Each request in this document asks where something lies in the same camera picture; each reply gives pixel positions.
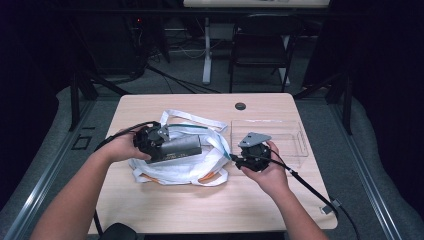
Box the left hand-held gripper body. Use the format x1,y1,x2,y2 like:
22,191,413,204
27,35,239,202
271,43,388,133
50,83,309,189
133,121,171,158

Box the person's right hand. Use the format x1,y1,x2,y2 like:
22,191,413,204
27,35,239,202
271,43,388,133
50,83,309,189
240,139,291,198

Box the white tote bag colour patches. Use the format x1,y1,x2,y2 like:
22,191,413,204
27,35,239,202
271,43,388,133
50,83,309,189
128,109,233,187

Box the clear plastic container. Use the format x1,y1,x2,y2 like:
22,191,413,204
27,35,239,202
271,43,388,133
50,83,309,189
229,118,309,168

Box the aluminium floor rail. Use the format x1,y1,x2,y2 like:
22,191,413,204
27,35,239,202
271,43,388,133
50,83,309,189
328,99,405,240
2,99,97,240

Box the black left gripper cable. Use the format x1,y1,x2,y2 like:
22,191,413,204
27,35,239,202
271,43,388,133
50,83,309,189
93,120,158,236

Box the black chair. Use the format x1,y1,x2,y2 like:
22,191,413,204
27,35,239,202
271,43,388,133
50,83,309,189
228,13,303,94

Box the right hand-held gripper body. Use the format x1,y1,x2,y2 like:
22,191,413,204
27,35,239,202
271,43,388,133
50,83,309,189
237,132,273,173

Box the dark rounded object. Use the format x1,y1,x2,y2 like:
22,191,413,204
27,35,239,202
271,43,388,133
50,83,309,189
99,222,138,240

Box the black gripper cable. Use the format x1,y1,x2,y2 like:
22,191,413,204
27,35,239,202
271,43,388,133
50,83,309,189
248,149,361,240
93,120,158,236

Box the person's left hand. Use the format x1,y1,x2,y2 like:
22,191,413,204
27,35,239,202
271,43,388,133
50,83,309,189
105,127,152,164

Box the black floor cable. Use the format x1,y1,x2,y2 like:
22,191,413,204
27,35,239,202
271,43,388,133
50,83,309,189
145,64,222,95

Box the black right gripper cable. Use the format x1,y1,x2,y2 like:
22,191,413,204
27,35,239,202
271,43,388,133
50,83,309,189
248,149,361,240

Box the white desk leg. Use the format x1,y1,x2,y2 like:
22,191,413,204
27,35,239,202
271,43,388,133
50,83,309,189
202,16,213,85

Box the metal bracket on table edge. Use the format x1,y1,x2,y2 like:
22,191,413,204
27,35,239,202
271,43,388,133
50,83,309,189
320,198,342,215

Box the black metal stand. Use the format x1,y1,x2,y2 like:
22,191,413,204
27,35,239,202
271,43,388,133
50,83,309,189
293,69,354,136
67,66,132,132

